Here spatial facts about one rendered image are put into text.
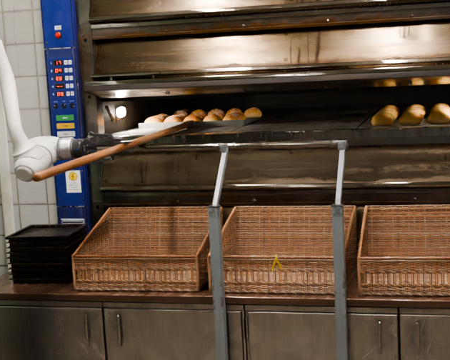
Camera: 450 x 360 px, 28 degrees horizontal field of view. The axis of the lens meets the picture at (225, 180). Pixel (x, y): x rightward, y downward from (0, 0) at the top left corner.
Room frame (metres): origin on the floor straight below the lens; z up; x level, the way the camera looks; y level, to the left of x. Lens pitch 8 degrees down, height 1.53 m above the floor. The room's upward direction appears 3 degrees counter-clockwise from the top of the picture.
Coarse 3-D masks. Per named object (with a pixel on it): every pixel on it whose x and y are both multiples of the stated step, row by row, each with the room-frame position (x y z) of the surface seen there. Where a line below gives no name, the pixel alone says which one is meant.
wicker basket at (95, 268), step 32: (96, 224) 3.96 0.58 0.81; (128, 224) 4.08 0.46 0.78; (160, 224) 4.05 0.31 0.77; (192, 224) 4.01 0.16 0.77; (96, 256) 3.65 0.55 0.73; (128, 256) 3.61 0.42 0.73; (160, 256) 3.58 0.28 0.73; (192, 256) 3.55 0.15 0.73; (96, 288) 3.65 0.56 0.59; (128, 288) 3.62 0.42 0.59; (160, 288) 3.59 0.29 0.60; (192, 288) 3.56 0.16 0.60
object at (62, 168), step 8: (168, 128) 4.12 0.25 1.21; (176, 128) 4.21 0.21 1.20; (184, 128) 4.35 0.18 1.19; (144, 136) 3.77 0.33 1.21; (152, 136) 3.85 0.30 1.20; (160, 136) 3.96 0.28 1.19; (120, 144) 3.49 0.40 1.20; (128, 144) 3.55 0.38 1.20; (136, 144) 3.65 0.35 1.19; (96, 152) 3.25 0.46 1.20; (104, 152) 3.30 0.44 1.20; (112, 152) 3.37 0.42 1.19; (72, 160) 3.03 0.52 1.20; (80, 160) 3.07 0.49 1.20; (88, 160) 3.13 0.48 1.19; (96, 160) 3.23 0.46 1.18; (56, 168) 2.88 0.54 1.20; (64, 168) 2.93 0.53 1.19; (72, 168) 3.00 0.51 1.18; (32, 176) 2.75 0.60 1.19; (40, 176) 2.75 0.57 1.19; (48, 176) 2.81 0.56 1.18
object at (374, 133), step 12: (228, 132) 4.06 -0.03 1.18; (240, 132) 4.03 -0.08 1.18; (252, 132) 4.00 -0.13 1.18; (264, 132) 3.97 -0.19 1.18; (276, 132) 3.96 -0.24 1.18; (288, 132) 3.94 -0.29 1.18; (300, 132) 3.93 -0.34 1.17; (312, 132) 3.92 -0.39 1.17; (324, 132) 3.90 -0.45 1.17; (336, 132) 3.89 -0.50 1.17; (348, 132) 3.88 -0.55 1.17; (360, 132) 3.86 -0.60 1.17; (372, 132) 3.85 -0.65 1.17; (384, 132) 3.84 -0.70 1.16; (396, 132) 3.82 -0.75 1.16; (408, 132) 3.81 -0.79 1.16; (420, 132) 3.80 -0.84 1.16; (432, 132) 3.78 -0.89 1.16; (444, 132) 3.77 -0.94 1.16; (108, 144) 4.16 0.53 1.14
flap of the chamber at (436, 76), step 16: (224, 80) 3.87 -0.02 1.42; (240, 80) 3.85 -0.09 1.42; (256, 80) 3.83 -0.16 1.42; (272, 80) 3.81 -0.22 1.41; (288, 80) 3.79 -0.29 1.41; (304, 80) 3.77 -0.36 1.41; (320, 80) 3.76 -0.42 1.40; (336, 80) 3.74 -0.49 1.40; (352, 80) 3.73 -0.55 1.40; (368, 80) 3.73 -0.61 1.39; (384, 80) 3.73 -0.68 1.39; (400, 80) 3.73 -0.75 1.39; (416, 80) 3.73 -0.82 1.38; (432, 80) 3.73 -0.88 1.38; (448, 80) 3.73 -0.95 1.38; (112, 96) 4.16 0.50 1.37; (128, 96) 4.16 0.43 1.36
